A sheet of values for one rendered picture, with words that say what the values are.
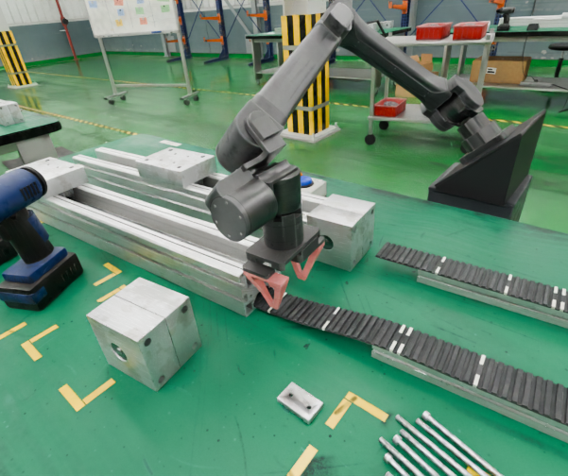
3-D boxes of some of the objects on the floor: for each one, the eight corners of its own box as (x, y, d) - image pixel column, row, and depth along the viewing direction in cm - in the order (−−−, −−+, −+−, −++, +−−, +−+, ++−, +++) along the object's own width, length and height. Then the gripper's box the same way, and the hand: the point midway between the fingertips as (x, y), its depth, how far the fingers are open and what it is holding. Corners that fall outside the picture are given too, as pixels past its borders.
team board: (105, 106, 604) (58, -46, 501) (125, 98, 643) (86, -43, 540) (185, 107, 557) (152, -60, 454) (202, 99, 596) (176, -57, 493)
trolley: (477, 135, 361) (502, 12, 308) (472, 154, 321) (499, 17, 267) (370, 127, 405) (376, 19, 351) (354, 144, 364) (358, 24, 311)
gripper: (275, 231, 45) (284, 325, 53) (325, 192, 54) (326, 278, 62) (232, 219, 49) (247, 308, 57) (285, 183, 57) (291, 265, 65)
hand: (287, 288), depth 59 cm, fingers open, 8 cm apart
